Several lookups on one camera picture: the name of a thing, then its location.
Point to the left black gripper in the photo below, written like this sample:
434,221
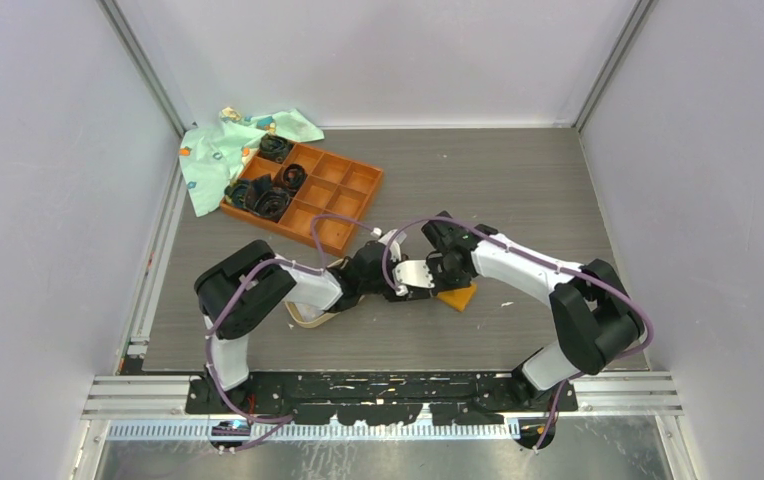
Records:
393,297

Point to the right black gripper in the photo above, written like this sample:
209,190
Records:
433,267

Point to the orange leather card holder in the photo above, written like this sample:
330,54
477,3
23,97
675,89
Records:
458,299

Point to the oval wooden card tray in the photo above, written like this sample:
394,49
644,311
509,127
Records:
317,298

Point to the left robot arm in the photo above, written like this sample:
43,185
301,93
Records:
237,294

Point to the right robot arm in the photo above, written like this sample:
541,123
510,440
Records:
595,321

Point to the orange compartment organizer tray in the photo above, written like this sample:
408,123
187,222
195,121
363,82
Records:
336,194

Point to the rolled dark belt middle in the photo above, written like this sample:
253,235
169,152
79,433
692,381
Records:
292,178

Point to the rolled dark belt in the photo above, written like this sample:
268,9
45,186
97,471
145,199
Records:
275,148
292,178
242,194
266,200

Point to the rolled dark belt front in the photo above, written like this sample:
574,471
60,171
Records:
266,200

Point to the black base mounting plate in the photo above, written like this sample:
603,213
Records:
380,398

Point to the rolled dark belt left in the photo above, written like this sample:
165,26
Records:
242,194

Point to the rolled dark belt top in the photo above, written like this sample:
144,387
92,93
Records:
275,148

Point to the green patterned cloth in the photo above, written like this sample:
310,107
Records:
211,157

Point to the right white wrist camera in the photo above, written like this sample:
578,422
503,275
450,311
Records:
412,274

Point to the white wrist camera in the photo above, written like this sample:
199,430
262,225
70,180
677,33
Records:
393,239
412,274

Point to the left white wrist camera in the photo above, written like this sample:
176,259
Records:
393,239

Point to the white slotted cable duct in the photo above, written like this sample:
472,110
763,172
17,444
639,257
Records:
237,430

